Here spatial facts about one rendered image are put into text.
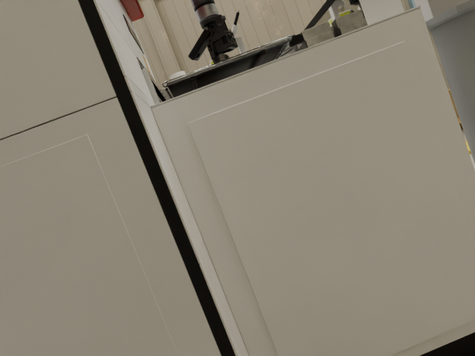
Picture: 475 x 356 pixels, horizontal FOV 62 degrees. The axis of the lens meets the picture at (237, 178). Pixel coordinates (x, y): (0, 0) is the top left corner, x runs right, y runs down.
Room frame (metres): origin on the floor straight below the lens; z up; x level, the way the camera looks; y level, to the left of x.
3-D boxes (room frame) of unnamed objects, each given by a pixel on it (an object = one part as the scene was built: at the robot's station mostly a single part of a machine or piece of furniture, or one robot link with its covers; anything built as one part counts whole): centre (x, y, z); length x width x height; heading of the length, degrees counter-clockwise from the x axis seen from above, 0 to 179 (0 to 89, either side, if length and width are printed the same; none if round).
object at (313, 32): (1.12, -0.35, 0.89); 0.08 x 0.03 x 0.03; 93
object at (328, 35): (1.28, -0.34, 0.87); 0.36 x 0.08 x 0.03; 3
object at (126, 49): (1.04, 0.14, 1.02); 0.81 x 0.03 x 0.40; 3
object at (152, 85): (1.22, 0.13, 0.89); 0.44 x 0.02 x 0.10; 3
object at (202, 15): (1.40, -0.11, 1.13); 0.08 x 0.08 x 0.05
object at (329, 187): (1.33, -0.18, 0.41); 0.96 x 0.64 x 0.82; 3
